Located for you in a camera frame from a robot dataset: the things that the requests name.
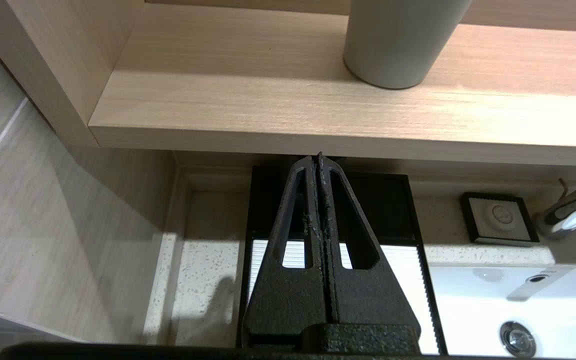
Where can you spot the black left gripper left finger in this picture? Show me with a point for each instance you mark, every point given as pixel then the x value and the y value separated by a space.
pixel 288 300

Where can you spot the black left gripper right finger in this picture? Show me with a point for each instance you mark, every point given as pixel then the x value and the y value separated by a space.
pixel 368 295

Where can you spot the black amenity box housing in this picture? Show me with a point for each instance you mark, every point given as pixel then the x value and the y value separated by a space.
pixel 383 210

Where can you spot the white ceramic sink basin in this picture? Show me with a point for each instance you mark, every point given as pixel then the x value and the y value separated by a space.
pixel 478 310

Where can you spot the black square soap dish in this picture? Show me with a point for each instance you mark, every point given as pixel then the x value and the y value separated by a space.
pixel 500 217

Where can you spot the chrome drain stopper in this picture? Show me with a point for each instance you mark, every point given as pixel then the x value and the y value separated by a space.
pixel 518 340

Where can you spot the chrome faucet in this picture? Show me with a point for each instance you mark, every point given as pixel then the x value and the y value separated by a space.
pixel 575 217

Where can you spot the grey cylindrical cup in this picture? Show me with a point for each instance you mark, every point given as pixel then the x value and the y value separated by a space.
pixel 398 45

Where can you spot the light wooden wall shelf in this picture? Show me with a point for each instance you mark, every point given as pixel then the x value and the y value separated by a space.
pixel 268 100

